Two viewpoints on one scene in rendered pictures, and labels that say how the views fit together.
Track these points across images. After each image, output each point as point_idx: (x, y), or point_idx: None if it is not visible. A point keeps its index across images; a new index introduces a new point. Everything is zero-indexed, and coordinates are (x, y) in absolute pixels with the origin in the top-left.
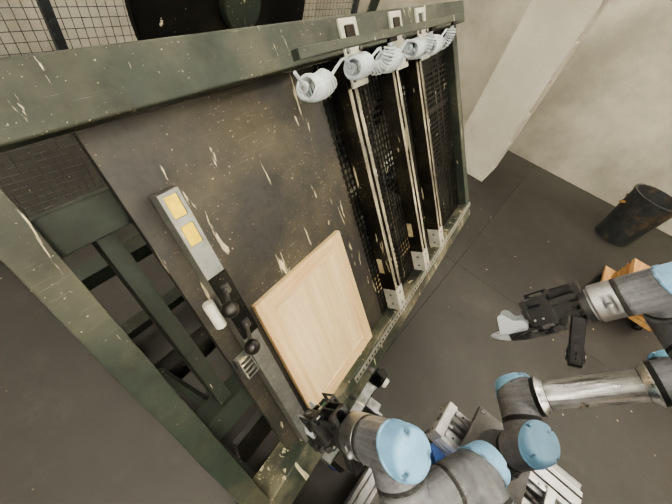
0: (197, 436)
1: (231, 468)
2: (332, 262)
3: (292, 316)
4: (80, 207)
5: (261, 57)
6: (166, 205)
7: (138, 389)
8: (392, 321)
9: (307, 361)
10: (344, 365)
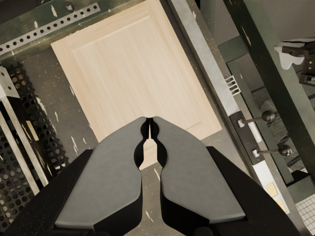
0: (279, 58)
1: (257, 17)
2: None
3: (183, 109)
4: (302, 197)
5: None
6: (285, 207)
7: (309, 106)
8: (8, 50)
9: (166, 60)
10: (109, 31)
